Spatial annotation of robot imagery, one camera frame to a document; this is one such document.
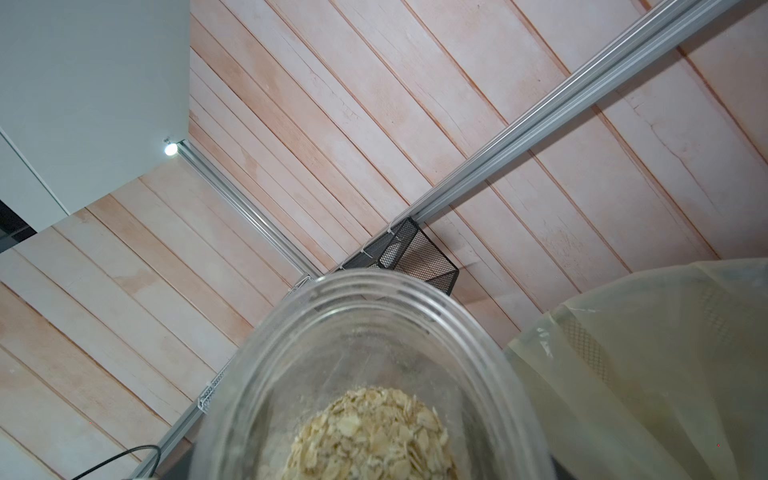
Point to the red lidded oatmeal jar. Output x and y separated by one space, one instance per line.
356 330

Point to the cream trash bag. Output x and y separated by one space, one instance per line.
659 375

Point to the black wire mesh basket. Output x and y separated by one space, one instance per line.
405 248

